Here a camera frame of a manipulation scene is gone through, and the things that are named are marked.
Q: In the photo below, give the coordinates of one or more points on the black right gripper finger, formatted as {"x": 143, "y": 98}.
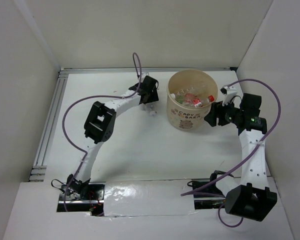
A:
{"x": 211, "y": 119}
{"x": 217, "y": 107}

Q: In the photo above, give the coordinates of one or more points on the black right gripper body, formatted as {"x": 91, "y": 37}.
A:
{"x": 229, "y": 114}

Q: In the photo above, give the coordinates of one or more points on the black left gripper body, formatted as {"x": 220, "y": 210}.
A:
{"x": 153, "y": 96}

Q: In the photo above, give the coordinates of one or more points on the red label cola bottle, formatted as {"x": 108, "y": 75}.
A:
{"x": 202, "y": 102}

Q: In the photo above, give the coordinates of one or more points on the blue orange label bottle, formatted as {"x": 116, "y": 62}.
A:
{"x": 151, "y": 108}

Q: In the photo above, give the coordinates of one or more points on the clear bottle white cap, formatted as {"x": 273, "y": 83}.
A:
{"x": 192, "y": 90}

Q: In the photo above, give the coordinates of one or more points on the red white label bottle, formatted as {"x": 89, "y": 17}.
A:
{"x": 187, "y": 97}

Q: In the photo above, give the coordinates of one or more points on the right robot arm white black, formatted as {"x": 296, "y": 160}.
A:
{"x": 251, "y": 197}

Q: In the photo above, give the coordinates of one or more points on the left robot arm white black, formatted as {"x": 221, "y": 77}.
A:
{"x": 99, "y": 127}

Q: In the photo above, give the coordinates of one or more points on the beige capybara bin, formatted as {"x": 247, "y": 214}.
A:
{"x": 186, "y": 116}

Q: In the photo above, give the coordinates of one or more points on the white tape sheet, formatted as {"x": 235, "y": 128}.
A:
{"x": 147, "y": 198}

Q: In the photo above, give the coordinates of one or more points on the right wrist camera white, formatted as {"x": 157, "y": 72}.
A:
{"x": 229, "y": 93}

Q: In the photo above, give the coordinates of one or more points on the aluminium frame rail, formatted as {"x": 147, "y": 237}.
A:
{"x": 142, "y": 147}

